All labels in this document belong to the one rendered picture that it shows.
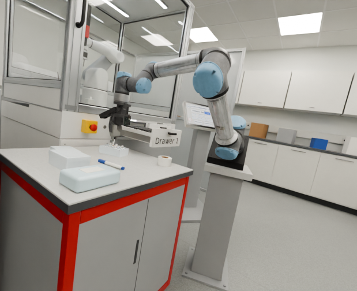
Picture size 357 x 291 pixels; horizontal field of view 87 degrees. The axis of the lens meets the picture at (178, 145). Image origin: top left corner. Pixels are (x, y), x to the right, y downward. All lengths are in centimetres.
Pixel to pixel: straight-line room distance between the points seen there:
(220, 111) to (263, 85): 357
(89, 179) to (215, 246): 101
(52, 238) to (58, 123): 64
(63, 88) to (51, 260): 76
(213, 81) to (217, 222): 89
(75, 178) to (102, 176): 8
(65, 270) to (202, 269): 101
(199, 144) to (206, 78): 138
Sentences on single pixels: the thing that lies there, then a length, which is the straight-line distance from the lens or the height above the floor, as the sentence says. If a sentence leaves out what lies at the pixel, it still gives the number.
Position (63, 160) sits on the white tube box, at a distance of 75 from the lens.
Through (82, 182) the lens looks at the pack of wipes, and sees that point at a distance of 57.
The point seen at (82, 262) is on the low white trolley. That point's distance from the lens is 68.
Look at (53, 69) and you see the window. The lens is 130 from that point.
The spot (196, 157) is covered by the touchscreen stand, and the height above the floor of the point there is 62.
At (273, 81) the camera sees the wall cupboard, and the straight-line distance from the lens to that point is 439.
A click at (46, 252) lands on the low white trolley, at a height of 56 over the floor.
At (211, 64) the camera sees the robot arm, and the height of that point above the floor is 121.
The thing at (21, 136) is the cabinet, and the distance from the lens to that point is 165.
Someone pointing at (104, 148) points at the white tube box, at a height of 79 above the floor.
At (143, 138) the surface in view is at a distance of 113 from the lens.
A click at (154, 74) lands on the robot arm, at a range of 105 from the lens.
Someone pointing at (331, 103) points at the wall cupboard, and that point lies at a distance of 428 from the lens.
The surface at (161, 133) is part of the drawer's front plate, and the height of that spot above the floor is 90.
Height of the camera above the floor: 100
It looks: 8 degrees down
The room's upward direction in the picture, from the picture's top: 10 degrees clockwise
